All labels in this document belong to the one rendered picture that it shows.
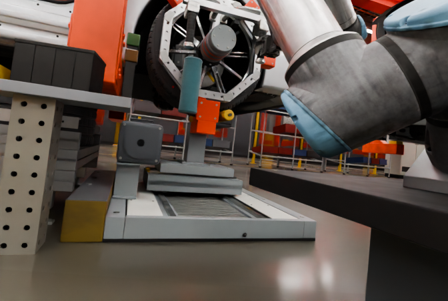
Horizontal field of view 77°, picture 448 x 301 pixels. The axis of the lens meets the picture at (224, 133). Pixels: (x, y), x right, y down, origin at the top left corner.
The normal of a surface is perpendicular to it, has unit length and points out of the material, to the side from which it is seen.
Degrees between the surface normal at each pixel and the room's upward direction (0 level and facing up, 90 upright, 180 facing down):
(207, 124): 90
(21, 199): 90
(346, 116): 108
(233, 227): 90
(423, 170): 44
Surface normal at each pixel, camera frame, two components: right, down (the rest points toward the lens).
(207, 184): 0.33, -0.01
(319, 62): -0.55, -0.10
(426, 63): -0.39, 0.02
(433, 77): -0.24, 0.32
